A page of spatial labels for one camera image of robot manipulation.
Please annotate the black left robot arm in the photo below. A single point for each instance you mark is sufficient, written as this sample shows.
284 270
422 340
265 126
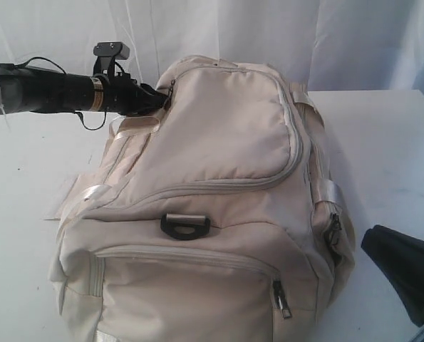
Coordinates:
46 91

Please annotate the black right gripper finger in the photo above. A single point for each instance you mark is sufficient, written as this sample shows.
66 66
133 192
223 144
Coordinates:
401 259

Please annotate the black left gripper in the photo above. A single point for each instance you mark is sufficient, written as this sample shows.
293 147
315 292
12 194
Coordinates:
123 95

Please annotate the white backdrop curtain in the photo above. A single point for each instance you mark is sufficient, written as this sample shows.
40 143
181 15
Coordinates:
330 45

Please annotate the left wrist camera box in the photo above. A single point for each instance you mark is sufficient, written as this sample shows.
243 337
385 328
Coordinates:
113 49

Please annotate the cream fabric duffel bag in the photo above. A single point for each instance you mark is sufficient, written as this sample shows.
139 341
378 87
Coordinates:
214 220

